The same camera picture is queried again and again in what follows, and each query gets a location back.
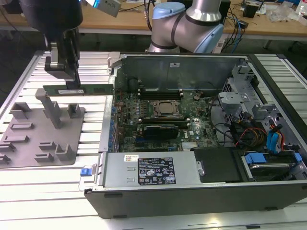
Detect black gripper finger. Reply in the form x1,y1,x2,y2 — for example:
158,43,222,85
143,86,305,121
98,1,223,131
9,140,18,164
44,42,81,89

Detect green RAM stick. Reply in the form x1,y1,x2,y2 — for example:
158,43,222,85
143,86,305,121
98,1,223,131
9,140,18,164
43,83,114,96

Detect black RAM slot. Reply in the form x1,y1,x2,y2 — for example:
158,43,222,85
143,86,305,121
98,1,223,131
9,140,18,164
138,115,187,122
140,93,182,101
140,88,181,94
141,121,188,128

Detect black box on desk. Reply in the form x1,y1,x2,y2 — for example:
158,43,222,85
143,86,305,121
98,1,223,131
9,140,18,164
4,0,24,14

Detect grey case hinge clip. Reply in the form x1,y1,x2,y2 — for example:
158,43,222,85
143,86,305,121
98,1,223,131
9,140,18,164
107,52,121,69

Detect wooden desk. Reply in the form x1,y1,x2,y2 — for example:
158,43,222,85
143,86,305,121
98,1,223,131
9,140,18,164
0,0,307,35

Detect green motherboard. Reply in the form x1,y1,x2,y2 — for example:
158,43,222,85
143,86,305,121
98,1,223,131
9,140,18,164
112,87,223,153

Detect grey parts rack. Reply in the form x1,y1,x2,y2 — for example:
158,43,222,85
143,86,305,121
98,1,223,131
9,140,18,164
0,87,86,169

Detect metal CPU socket cover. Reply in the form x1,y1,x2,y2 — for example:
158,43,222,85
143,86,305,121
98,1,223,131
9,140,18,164
152,99,181,118

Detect silver CPU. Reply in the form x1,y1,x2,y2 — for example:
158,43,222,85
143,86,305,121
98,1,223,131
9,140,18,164
157,102,176,114

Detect black graphics card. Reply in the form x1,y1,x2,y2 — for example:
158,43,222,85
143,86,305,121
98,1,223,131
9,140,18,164
143,124,179,141

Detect grey power supply unit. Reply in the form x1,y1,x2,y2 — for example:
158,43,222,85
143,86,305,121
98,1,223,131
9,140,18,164
102,151,200,189

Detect silver chipset heatsink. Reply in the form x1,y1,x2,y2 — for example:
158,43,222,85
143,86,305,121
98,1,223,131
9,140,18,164
181,141,200,151

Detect black open PC case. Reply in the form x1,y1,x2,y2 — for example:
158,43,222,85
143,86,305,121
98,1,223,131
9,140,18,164
79,51,307,220

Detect grey metal drive cage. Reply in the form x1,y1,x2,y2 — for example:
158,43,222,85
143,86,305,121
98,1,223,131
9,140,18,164
217,64,260,126

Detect black plastic shroud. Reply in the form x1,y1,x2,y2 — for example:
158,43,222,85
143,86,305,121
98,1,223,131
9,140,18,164
191,147,243,183

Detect hard disk in blue carrier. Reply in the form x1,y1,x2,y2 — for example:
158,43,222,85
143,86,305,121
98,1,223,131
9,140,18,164
241,150,303,182

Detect clear plastic bags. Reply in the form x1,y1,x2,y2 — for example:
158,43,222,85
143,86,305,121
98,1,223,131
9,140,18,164
268,3,307,24

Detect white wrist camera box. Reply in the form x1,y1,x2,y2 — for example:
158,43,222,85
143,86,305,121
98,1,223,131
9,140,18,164
88,0,121,18

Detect black camera cable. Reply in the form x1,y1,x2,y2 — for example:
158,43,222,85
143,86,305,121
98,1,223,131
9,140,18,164
143,0,154,32

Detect blue hanging cable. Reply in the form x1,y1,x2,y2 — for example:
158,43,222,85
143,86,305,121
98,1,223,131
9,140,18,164
233,13,242,51

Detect red yellow black wire bundle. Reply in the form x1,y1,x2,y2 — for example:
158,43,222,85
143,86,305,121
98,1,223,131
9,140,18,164
229,121,267,147

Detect blue flat wire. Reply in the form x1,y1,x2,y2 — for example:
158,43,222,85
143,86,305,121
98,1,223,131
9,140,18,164
265,130,282,154

